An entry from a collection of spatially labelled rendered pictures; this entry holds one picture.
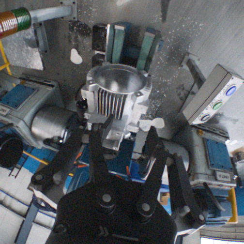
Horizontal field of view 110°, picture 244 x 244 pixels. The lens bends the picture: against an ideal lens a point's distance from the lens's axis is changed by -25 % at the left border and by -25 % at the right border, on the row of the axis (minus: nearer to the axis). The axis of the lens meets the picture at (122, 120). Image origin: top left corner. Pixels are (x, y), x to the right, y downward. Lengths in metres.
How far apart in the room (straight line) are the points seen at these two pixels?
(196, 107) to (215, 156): 0.43
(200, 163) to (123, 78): 0.53
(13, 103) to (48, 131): 0.28
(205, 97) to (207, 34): 0.29
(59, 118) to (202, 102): 0.57
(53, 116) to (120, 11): 0.54
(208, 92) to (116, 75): 0.29
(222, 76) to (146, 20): 0.33
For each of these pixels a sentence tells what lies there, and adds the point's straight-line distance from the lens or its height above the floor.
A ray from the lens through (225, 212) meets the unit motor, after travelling 0.75.
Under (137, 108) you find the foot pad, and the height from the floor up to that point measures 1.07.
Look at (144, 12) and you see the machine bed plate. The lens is 0.51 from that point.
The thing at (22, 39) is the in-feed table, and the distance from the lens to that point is 0.67.
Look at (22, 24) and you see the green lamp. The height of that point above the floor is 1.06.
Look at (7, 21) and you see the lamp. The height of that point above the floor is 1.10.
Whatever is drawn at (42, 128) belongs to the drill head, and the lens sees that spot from 0.63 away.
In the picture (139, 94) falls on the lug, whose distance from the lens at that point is 0.29.
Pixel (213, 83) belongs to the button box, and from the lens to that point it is 0.32.
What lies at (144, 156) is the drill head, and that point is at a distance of 0.58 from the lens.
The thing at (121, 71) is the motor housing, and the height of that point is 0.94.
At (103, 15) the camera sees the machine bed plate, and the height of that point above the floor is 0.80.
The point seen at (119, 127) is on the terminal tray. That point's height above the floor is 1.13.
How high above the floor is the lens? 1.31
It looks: 39 degrees down
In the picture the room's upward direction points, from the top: 163 degrees counter-clockwise
